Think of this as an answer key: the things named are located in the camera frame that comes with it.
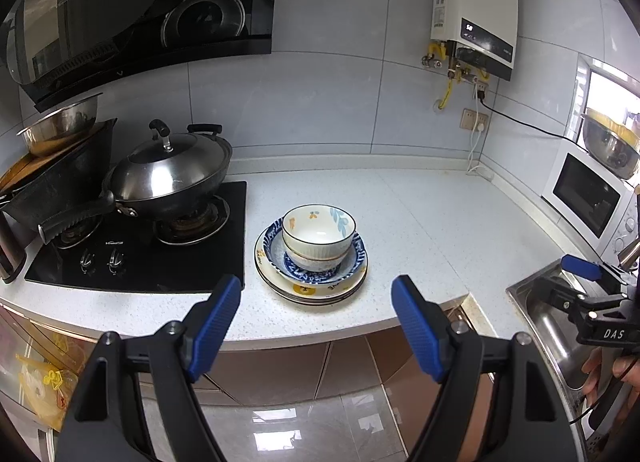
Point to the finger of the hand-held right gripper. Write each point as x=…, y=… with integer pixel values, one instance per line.
x=580, y=266
x=560, y=294

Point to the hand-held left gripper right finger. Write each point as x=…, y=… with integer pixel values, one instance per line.
x=417, y=327

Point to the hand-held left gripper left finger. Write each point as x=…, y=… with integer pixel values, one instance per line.
x=215, y=327

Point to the blue patterned bowl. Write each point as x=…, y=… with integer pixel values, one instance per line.
x=305, y=273

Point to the ribbed brown rim bowl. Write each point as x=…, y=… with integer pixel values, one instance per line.
x=312, y=259

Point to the white flower print bowl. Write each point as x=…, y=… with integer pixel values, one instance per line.
x=310, y=232

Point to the person's right hand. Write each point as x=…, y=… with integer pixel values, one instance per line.
x=591, y=377

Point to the stainless steel sink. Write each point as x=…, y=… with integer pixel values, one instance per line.
x=550, y=342

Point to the white microwave oven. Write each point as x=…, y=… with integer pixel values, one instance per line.
x=585, y=197

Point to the brown kitchen cabinet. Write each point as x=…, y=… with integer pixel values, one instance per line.
x=350, y=367

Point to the black glass gas stove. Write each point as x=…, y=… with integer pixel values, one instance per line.
x=150, y=267

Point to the gas stove burner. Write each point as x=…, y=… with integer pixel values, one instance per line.
x=210, y=224
x=80, y=234

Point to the metal stove knob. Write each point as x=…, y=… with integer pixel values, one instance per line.
x=116, y=260
x=88, y=261

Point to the large steel bowl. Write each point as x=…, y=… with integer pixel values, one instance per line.
x=607, y=146

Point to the steel and glass wok lid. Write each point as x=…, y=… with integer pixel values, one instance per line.
x=165, y=176

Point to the window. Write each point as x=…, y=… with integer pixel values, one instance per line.
x=607, y=91

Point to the yellow plastic bag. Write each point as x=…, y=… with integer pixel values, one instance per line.
x=45, y=382

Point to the black cast iron pan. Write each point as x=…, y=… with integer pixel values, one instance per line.
x=55, y=181

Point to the metal water pipe fittings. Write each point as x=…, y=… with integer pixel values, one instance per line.
x=457, y=64

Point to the wooden board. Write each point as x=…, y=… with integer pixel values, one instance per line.
x=20, y=169

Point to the steel basin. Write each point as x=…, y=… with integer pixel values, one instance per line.
x=60, y=126

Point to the black glass range hood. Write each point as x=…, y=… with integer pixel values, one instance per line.
x=125, y=1

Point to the beige wall socket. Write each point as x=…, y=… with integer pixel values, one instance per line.
x=467, y=119
x=481, y=122
x=480, y=91

